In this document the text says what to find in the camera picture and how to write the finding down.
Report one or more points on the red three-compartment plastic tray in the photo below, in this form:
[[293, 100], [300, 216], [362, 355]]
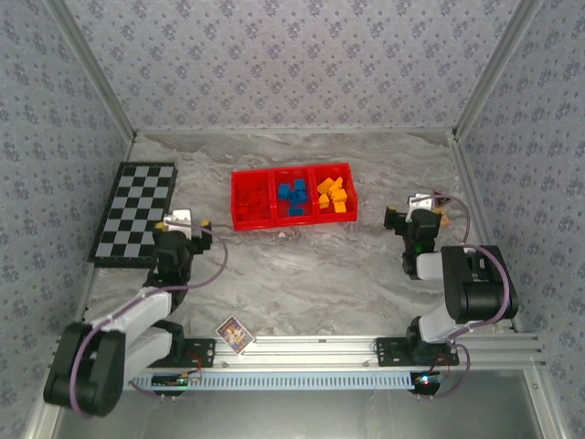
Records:
[[256, 224]]

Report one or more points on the small yellow lego brick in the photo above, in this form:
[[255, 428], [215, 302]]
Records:
[[323, 201]]

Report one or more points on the blue lego brick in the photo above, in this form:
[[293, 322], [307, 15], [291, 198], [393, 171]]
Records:
[[295, 211], [298, 197], [292, 194], [284, 191], [300, 185]]

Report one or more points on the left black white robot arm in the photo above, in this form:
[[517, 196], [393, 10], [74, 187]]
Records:
[[87, 375]]

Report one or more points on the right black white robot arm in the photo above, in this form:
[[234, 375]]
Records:
[[480, 283]]

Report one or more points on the red triangle sign toy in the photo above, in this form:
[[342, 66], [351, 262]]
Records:
[[443, 200]]

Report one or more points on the black grey chessboard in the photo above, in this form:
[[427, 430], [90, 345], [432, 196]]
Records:
[[132, 201]]

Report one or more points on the colourful playing card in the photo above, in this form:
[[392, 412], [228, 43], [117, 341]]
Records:
[[234, 334]]

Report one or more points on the small dark circuit board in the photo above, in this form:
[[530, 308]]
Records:
[[427, 379], [169, 380]]

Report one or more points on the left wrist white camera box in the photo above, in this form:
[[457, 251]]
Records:
[[180, 217]]

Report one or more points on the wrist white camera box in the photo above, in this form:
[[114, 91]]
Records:
[[420, 201], [180, 217]]

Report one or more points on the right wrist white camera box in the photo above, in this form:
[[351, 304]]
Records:
[[420, 201]]

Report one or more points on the aluminium side rail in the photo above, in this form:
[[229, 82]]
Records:
[[473, 183]]

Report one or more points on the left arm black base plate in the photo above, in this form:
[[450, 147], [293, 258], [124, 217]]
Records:
[[205, 352]]

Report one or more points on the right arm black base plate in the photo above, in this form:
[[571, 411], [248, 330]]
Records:
[[388, 352]]

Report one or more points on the aluminium back rail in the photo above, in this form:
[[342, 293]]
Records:
[[292, 131]]

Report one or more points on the aluminium front rail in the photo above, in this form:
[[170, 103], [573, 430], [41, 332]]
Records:
[[297, 352]]

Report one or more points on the aluminium frame post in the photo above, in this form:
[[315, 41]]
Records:
[[494, 68]]

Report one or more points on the aluminium lower frame leg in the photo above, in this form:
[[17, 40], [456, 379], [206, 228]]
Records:
[[41, 427], [541, 402]]

